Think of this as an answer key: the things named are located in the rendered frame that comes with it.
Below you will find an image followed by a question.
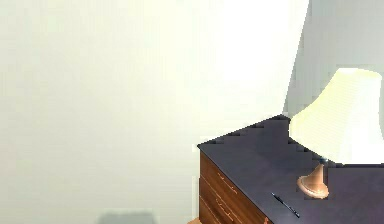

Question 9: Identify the brown wooden chest of drawers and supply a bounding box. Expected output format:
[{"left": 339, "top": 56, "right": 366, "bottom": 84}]
[{"left": 196, "top": 114, "right": 384, "bottom": 224}]

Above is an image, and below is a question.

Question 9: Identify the black pen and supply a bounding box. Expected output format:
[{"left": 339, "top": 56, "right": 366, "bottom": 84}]
[{"left": 270, "top": 192, "right": 301, "bottom": 219}]

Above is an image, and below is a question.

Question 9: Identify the cream shade table lamp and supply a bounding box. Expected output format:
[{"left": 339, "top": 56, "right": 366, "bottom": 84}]
[{"left": 288, "top": 67, "right": 384, "bottom": 200}]

